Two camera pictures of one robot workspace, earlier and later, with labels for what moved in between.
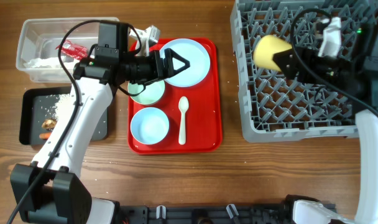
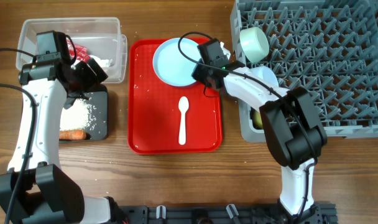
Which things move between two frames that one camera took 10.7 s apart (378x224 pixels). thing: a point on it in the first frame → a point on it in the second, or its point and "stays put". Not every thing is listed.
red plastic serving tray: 203,117 stays put
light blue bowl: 150,126 → 266,74
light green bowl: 152,94 → 254,44
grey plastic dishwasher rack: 275,108 stays put
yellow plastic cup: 264,48 → 255,116
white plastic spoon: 183,106 stays put
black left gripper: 158,71 → 92,80
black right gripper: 308,56 → 196,73
